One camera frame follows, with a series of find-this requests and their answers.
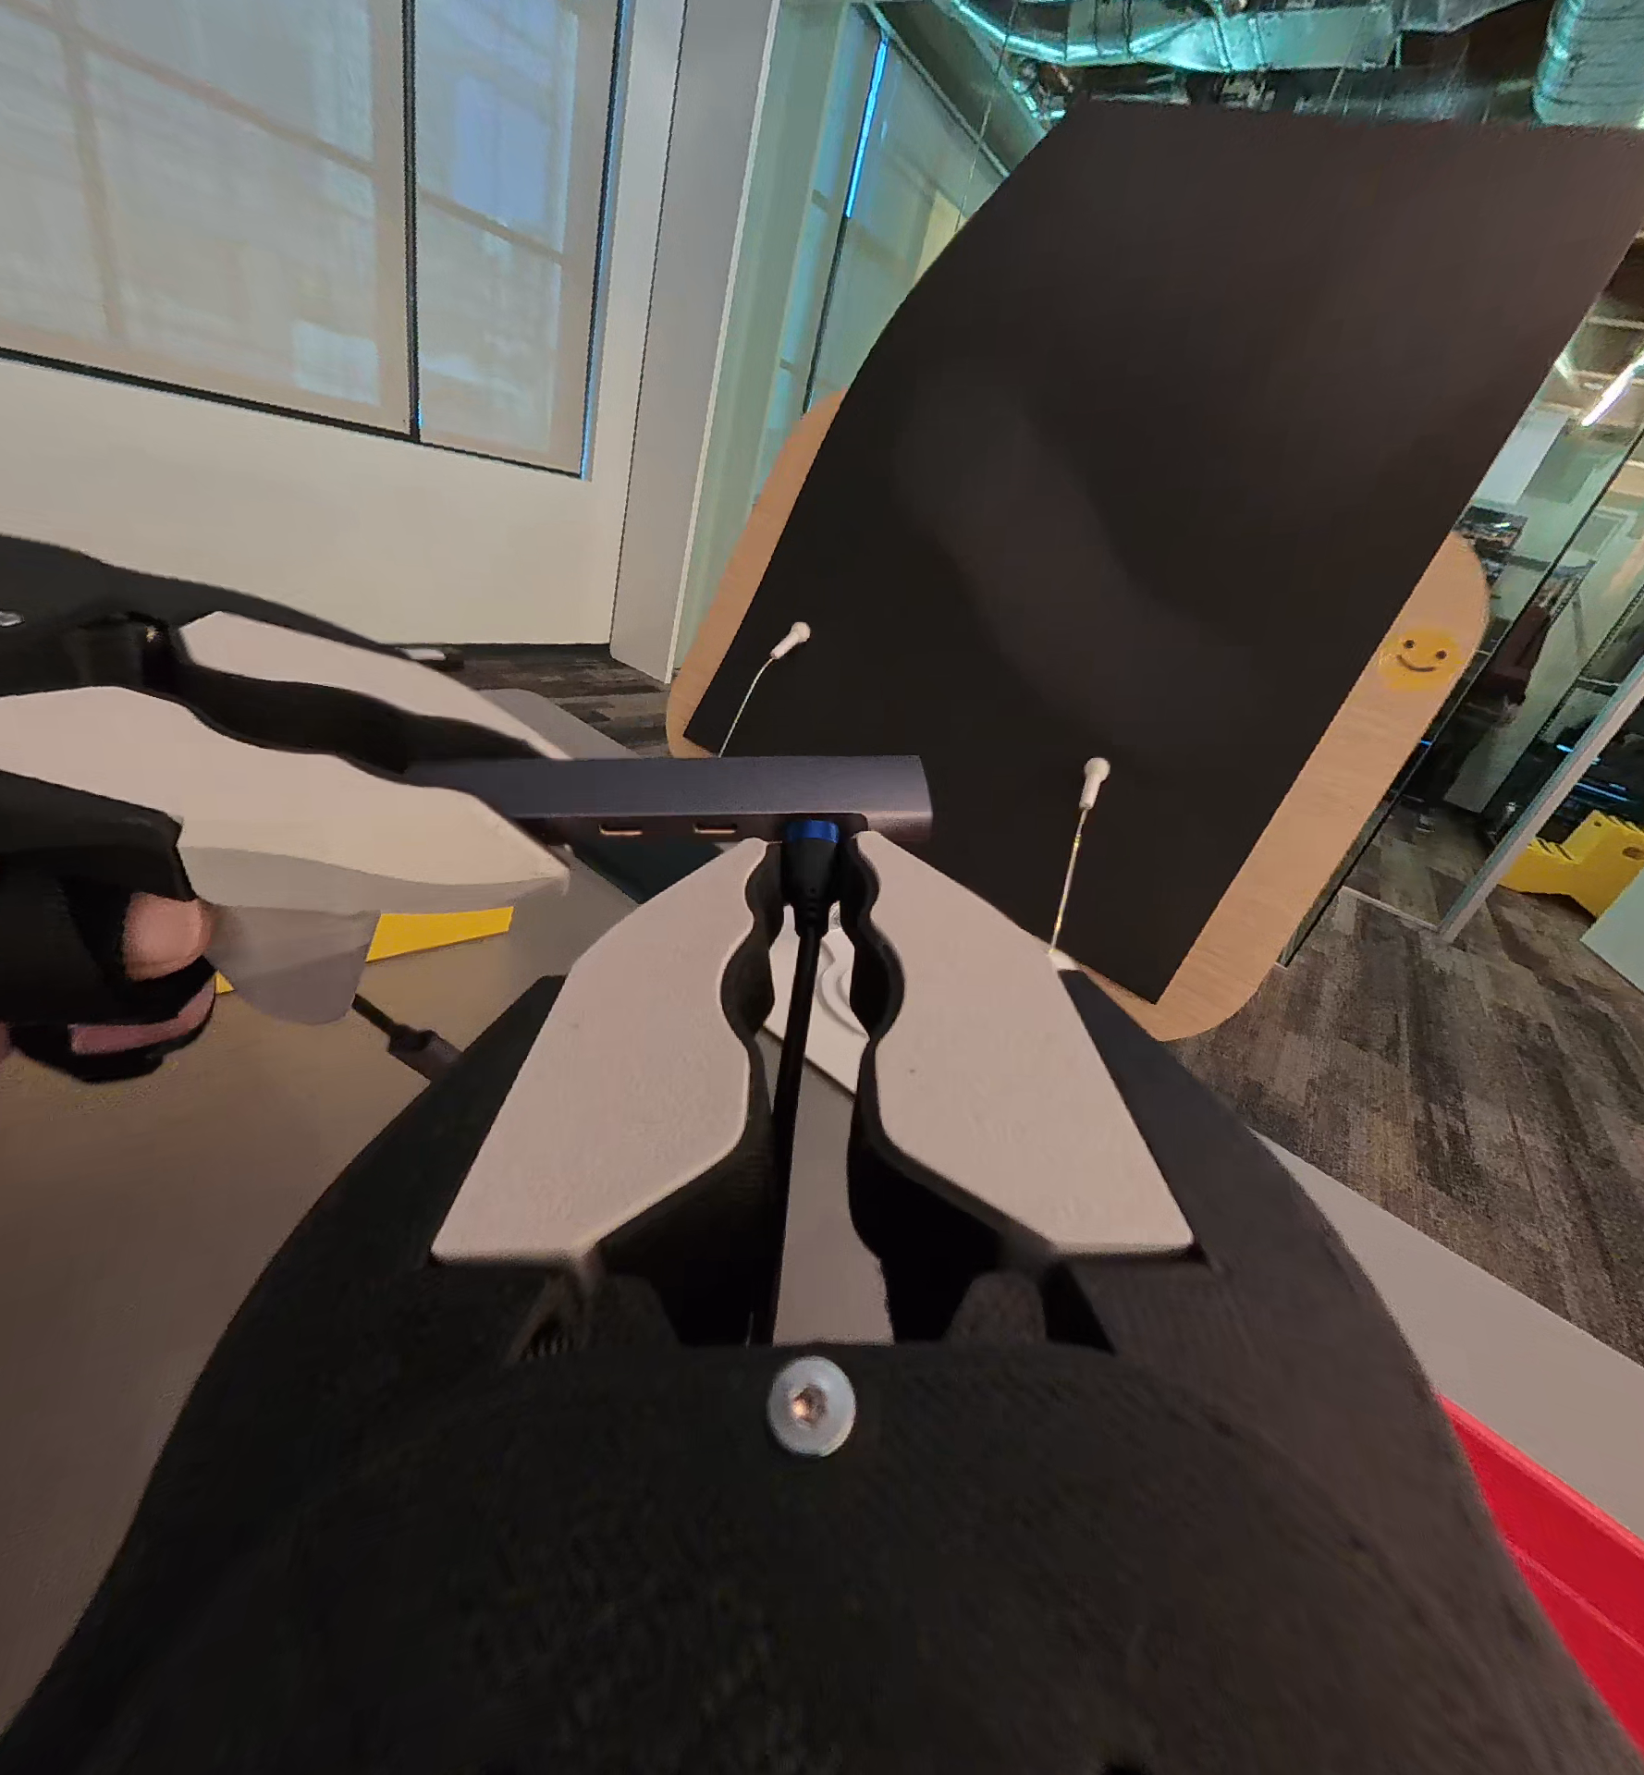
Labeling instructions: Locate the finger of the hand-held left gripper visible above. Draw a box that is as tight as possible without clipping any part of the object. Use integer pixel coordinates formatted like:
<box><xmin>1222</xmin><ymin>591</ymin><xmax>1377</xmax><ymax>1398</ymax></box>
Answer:
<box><xmin>0</xmin><ymin>687</ymin><xmax>573</xmax><ymax>1031</ymax></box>
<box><xmin>172</xmin><ymin>608</ymin><xmax>573</xmax><ymax>771</ymax></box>

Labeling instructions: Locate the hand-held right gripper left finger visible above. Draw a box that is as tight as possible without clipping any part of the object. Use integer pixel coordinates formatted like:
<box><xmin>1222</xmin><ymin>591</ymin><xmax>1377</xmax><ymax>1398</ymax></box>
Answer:
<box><xmin>429</xmin><ymin>838</ymin><xmax>784</xmax><ymax>1346</ymax></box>

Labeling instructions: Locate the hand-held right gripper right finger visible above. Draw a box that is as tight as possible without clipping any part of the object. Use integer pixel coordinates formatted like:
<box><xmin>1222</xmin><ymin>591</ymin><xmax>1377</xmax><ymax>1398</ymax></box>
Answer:
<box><xmin>844</xmin><ymin>830</ymin><xmax>1199</xmax><ymax>1346</ymax></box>

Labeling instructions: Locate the yellow plastic bin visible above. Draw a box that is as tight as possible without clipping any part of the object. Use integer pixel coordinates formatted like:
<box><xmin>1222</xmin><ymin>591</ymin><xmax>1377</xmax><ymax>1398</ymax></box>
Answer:
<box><xmin>220</xmin><ymin>907</ymin><xmax>516</xmax><ymax>994</ymax></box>

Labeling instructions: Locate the black cable with blue plug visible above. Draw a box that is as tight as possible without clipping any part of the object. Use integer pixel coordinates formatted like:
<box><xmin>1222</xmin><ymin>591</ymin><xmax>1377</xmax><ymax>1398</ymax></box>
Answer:
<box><xmin>767</xmin><ymin>821</ymin><xmax>852</xmax><ymax>1346</ymax></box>

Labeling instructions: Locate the grey usb hub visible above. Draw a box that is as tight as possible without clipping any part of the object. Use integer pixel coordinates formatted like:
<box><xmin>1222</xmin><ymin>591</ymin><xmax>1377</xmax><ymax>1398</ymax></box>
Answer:
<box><xmin>351</xmin><ymin>755</ymin><xmax>934</xmax><ymax>1063</ymax></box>

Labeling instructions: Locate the red plastic bin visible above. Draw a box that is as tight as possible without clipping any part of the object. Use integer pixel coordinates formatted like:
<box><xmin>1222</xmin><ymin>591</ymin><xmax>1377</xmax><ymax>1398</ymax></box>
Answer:
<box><xmin>1438</xmin><ymin>1401</ymin><xmax>1644</xmax><ymax>1775</ymax></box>

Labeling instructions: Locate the dark blue flat pad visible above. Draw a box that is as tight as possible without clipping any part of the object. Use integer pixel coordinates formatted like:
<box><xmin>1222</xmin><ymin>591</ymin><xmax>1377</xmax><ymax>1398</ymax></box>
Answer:
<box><xmin>565</xmin><ymin>838</ymin><xmax>727</xmax><ymax>903</ymax></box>

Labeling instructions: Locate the metal rod with white cap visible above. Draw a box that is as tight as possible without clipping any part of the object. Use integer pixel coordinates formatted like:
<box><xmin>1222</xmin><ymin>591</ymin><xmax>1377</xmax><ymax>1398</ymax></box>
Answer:
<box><xmin>718</xmin><ymin>623</ymin><xmax>815</xmax><ymax>758</ymax></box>
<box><xmin>1050</xmin><ymin>755</ymin><xmax>1113</xmax><ymax>958</ymax></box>

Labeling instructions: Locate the window with white blind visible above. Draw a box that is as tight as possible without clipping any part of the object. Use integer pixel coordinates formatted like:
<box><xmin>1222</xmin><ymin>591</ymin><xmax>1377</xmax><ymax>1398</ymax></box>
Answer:
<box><xmin>0</xmin><ymin>0</ymin><xmax>623</xmax><ymax>480</ymax></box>

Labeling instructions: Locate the black wooden backdrop board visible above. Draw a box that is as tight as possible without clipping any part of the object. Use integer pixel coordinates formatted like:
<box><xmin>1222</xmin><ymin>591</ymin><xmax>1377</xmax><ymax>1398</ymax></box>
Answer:
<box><xmin>668</xmin><ymin>96</ymin><xmax>1644</xmax><ymax>1042</ymax></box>

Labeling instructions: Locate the yellow stepped plastic object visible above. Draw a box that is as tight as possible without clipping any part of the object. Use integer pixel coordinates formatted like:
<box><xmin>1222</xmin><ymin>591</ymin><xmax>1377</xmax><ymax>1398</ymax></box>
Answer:
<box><xmin>1502</xmin><ymin>811</ymin><xmax>1644</xmax><ymax>919</ymax></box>

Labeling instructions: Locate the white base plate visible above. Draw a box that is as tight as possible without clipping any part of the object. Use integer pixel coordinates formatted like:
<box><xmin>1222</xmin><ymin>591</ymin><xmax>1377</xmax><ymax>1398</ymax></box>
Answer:
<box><xmin>764</xmin><ymin>915</ymin><xmax>1087</xmax><ymax>1098</ymax></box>

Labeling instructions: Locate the silver ventilation duct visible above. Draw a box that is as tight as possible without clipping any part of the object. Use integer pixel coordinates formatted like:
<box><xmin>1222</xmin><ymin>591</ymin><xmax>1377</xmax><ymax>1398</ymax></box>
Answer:
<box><xmin>878</xmin><ymin>0</ymin><xmax>1644</xmax><ymax>127</ymax></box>

